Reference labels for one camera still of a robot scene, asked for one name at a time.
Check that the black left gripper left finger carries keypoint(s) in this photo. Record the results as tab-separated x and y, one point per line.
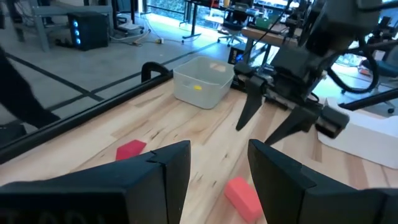
93	196

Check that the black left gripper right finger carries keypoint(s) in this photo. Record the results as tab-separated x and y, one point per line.
311	199

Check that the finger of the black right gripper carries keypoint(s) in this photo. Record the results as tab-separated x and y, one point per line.
253	99
298	121

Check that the short yellow block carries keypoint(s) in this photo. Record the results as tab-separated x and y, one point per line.
197	87

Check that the red wedge block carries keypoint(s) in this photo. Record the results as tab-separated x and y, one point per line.
130	149

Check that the orange rectangular block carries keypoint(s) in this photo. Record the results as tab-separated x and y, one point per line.
242	197

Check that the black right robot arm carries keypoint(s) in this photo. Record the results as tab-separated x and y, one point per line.
342	18

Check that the wooden desk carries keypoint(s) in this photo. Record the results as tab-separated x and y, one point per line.
264	36

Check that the black box with blue light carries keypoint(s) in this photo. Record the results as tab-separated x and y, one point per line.
236	56

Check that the grey plastic bin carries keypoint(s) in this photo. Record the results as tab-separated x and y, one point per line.
211	77

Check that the white plastic bin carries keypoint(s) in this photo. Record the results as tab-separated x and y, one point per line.
367	140

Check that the black office chair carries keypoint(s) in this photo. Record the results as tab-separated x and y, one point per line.
234	18

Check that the black table leg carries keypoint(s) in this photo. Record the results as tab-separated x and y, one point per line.
194	18

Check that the black arched clamp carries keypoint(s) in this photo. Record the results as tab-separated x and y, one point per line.
152	63

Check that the black computer with blue lights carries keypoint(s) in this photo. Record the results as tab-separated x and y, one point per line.
93	31

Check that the grey metal table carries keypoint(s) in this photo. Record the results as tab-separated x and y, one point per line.
40	28

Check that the black aluminium table frame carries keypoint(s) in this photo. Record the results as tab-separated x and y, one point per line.
93	111

